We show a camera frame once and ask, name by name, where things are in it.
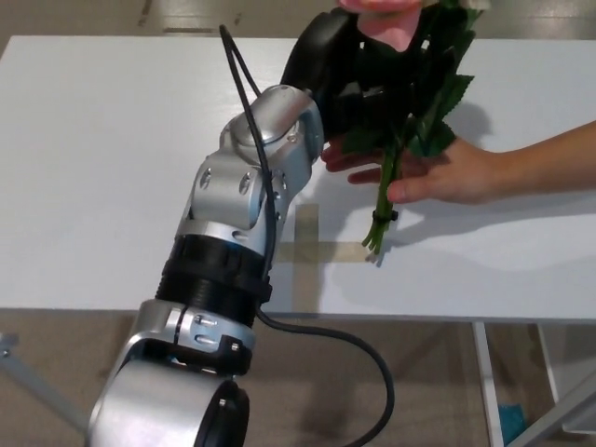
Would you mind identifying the grey metal frame bar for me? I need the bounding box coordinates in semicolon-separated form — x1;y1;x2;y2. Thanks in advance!
520;370;596;447
0;332;92;435

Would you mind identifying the pink rose bouquet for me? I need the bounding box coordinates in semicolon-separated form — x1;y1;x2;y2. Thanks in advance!
337;0;494;258

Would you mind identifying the bare human hand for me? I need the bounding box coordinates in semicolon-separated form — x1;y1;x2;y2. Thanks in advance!
321;136;495;207

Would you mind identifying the tan masking tape strip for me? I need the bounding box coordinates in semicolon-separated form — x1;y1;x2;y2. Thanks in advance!
292;203;322;314
278;241;376;264

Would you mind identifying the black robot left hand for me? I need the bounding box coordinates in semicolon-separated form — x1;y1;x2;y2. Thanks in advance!
281;8;416;142

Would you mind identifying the bare human forearm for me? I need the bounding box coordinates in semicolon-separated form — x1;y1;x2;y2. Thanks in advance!
487;121;596;206

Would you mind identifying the white metal table leg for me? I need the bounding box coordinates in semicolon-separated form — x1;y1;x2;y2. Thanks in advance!
472;321;507;447
537;324;561;402

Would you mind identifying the teal object on floor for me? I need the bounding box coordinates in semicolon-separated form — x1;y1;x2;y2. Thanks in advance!
498;402;528;438

